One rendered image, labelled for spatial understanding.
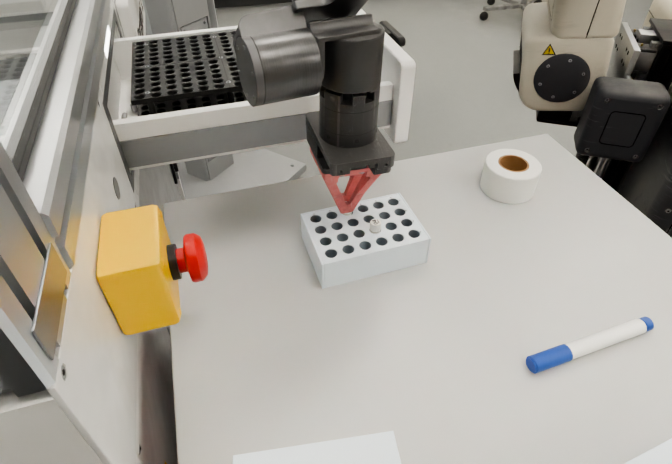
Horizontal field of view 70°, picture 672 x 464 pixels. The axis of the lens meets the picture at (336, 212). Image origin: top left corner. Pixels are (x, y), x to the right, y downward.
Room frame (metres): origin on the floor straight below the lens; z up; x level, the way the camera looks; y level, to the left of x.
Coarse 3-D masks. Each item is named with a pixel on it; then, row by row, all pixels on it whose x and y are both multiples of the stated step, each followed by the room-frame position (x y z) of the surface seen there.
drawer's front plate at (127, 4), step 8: (120, 0) 0.75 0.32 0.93; (128, 0) 0.76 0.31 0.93; (136, 0) 0.89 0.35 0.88; (120, 8) 0.73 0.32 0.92; (128, 8) 0.74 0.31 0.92; (136, 8) 0.85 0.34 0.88; (120, 16) 0.73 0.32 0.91; (128, 16) 0.74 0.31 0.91; (136, 16) 0.81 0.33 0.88; (144, 16) 0.98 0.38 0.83; (128, 24) 0.73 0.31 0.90; (136, 24) 0.78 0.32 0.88; (144, 24) 0.93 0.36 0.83; (128, 32) 0.73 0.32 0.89; (136, 32) 0.75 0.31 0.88; (144, 32) 0.88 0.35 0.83
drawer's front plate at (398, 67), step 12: (360, 12) 0.69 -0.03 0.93; (384, 48) 0.58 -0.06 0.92; (396, 48) 0.57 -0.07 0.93; (384, 60) 0.57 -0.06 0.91; (396, 60) 0.54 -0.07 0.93; (408, 60) 0.53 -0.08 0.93; (384, 72) 0.57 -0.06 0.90; (396, 72) 0.54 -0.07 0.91; (408, 72) 0.53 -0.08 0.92; (396, 84) 0.54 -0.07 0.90; (408, 84) 0.53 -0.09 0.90; (396, 96) 0.53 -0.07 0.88; (408, 96) 0.53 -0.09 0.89; (396, 108) 0.53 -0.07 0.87; (408, 108) 0.53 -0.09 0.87; (396, 120) 0.53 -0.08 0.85; (408, 120) 0.53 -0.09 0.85; (396, 132) 0.53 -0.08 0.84
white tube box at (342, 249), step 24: (312, 216) 0.41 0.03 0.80; (336, 216) 0.42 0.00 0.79; (360, 216) 0.41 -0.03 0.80; (384, 216) 0.42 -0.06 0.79; (408, 216) 0.41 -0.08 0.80; (312, 240) 0.37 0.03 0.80; (336, 240) 0.37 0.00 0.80; (360, 240) 0.37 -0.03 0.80; (384, 240) 0.38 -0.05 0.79; (408, 240) 0.37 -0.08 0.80; (336, 264) 0.34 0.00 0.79; (360, 264) 0.35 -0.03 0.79; (384, 264) 0.36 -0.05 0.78; (408, 264) 0.37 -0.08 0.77
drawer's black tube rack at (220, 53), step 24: (144, 48) 0.64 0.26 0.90; (168, 48) 0.64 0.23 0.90; (192, 48) 0.64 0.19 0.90; (216, 48) 0.64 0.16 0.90; (144, 72) 0.56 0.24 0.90; (168, 72) 0.57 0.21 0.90; (192, 72) 0.56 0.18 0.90; (216, 72) 0.57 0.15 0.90; (144, 96) 0.50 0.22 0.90; (168, 96) 0.50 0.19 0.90; (192, 96) 0.51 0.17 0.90; (216, 96) 0.56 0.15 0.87; (240, 96) 0.57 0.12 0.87
